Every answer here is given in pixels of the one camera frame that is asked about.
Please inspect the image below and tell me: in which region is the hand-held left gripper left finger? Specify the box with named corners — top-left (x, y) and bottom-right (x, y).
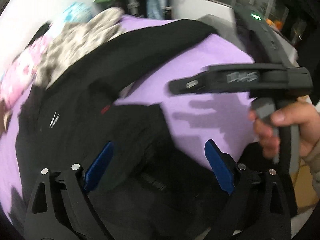
top-left (24, 141), bottom-right (116, 240)

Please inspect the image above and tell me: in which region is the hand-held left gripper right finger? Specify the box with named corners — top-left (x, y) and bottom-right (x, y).
top-left (204, 139), bottom-right (292, 240)

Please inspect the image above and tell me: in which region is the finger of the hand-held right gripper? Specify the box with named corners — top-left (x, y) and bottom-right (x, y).
top-left (169, 63), bottom-right (288, 95)

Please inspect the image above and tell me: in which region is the black jacket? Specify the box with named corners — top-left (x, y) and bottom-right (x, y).
top-left (15, 19), bottom-right (298, 240)

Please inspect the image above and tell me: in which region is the person's right forearm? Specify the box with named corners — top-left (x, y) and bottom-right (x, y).
top-left (301, 144), bottom-right (320, 208)

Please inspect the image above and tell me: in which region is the person's right hand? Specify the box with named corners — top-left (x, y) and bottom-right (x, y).
top-left (249, 101), bottom-right (320, 159)

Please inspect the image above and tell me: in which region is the orange object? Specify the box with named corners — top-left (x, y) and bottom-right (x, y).
top-left (266, 18), bottom-right (283, 31)

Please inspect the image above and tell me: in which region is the purple bed sheet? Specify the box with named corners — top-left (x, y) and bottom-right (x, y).
top-left (0, 14), bottom-right (256, 222)

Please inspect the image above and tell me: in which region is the white cabinet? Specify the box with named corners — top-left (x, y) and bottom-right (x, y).
top-left (169, 0), bottom-right (298, 62)

